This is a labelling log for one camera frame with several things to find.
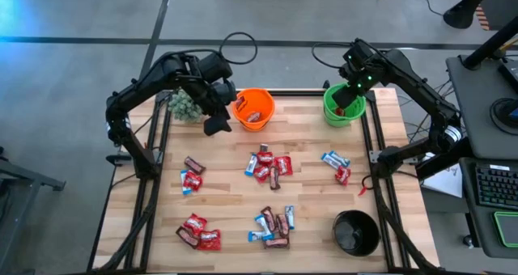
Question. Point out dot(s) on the candy pile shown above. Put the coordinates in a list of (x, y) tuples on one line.
[(268, 218)]

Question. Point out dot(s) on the brown white candy bar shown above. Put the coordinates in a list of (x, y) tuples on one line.
[(253, 116)]

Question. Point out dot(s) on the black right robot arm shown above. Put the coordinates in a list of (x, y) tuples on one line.
[(417, 87)]

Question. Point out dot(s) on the black floor stand post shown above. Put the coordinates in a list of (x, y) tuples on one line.
[(461, 14)]

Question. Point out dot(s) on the black pad with green edge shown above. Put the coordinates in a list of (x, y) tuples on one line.
[(510, 228)]

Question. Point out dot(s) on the grey metal bracket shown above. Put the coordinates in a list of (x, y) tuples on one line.
[(374, 156)]

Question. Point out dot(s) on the black desk support bar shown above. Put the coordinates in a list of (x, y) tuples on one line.
[(439, 166)]

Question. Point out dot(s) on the black round stand base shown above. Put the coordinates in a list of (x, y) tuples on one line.
[(502, 113)]

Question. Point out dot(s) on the orange plastic bucket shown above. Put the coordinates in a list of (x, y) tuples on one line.
[(263, 101)]

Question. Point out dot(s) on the grey desk top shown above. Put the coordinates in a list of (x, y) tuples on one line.
[(469, 105)]

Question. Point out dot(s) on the black table clamp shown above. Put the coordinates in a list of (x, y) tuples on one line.
[(117, 159)]

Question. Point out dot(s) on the green plastic bucket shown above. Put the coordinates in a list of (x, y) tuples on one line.
[(358, 113)]

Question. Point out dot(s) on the black plastic bucket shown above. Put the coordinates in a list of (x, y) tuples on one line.
[(356, 234)]

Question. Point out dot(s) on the black aluminium rig frame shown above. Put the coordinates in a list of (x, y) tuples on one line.
[(299, 92)]

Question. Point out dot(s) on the white paper sheet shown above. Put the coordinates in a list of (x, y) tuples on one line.
[(445, 182)]

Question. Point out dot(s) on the small brown candy bar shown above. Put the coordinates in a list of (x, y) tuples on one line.
[(264, 147)]

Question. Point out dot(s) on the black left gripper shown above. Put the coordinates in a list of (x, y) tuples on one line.
[(220, 95)]

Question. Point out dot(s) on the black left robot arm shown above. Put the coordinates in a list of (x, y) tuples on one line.
[(139, 84)]

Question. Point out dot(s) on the black backlit keyboard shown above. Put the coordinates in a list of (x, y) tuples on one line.
[(498, 186)]

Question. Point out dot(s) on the small artificial green plant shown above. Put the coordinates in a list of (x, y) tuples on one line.
[(182, 107)]

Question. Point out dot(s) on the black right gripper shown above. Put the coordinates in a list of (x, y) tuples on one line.
[(362, 70)]

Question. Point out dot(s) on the grey desk shelf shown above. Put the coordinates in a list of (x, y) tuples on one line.
[(485, 226)]

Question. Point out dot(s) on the black orange striped mat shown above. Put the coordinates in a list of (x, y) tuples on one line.
[(482, 18)]

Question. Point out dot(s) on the dark red candy bar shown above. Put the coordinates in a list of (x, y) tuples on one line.
[(240, 103)]

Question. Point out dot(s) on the black slanted pole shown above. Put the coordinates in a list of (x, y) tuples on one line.
[(489, 44)]

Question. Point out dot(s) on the black caster wheel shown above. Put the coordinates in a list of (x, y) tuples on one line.
[(468, 241)]

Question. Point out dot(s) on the grey metal workbench frame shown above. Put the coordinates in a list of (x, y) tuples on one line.
[(32, 176)]

